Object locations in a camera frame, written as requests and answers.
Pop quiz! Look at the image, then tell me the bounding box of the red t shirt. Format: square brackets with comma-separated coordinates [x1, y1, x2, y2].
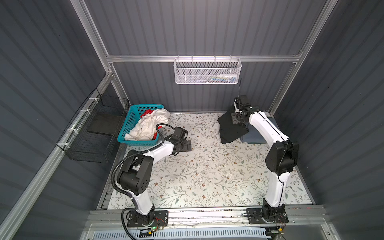
[141, 109, 163, 140]

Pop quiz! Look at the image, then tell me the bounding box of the black t shirt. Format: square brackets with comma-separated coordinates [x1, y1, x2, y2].
[218, 110, 249, 144]

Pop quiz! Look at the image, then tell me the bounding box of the black wire mesh basket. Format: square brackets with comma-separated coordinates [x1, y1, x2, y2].
[57, 91, 130, 163]

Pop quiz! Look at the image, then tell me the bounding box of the white perforated cable tray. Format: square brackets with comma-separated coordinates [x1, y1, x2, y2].
[91, 227, 268, 240]

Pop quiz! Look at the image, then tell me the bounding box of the white t shirt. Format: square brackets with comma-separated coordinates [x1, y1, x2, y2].
[124, 109, 171, 141]

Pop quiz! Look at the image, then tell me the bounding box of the teal plastic laundry basket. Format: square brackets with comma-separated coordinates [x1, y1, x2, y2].
[117, 104, 164, 146]

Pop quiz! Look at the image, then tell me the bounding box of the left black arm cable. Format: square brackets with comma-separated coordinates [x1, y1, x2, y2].
[110, 123, 176, 240]

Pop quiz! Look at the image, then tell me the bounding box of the white wire mesh basket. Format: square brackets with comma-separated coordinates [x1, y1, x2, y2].
[173, 57, 242, 85]

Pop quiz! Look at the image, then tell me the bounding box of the folded blue-grey t shirt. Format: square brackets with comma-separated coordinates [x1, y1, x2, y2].
[241, 112, 288, 147]

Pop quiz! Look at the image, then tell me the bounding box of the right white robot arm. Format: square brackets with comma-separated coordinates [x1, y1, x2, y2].
[231, 95, 299, 224]

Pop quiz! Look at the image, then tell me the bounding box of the floral patterned table mat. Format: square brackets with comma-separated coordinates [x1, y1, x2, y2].
[107, 111, 313, 210]

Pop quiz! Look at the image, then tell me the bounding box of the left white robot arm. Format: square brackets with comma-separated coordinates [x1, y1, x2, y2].
[111, 124, 192, 226]

